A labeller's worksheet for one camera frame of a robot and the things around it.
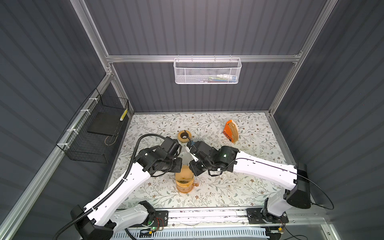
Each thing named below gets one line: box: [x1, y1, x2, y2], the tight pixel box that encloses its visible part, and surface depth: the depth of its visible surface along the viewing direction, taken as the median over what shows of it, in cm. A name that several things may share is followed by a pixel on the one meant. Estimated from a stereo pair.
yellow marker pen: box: [119, 108, 128, 121], surface depth 84 cm
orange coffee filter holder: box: [223, 119, 239, 144], surface depth 104 cm
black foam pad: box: [87, 112, 122, 137], surface depth 79 cm
